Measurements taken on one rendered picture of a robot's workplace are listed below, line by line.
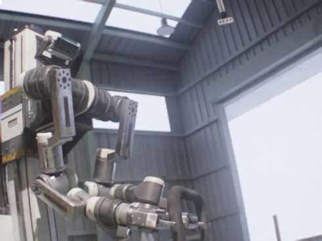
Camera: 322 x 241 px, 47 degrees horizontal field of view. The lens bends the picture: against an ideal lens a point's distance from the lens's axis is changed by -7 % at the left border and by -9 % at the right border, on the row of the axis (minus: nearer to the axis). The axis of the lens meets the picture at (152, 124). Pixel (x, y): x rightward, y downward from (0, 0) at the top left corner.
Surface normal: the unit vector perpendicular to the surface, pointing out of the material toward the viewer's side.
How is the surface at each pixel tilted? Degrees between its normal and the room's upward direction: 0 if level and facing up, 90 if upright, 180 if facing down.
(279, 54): 90
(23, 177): 90
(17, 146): 90
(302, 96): 90
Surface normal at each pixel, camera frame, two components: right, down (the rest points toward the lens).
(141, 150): 0.55, -0.34
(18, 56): -0.51, -0.19
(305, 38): -0.83, -0.05
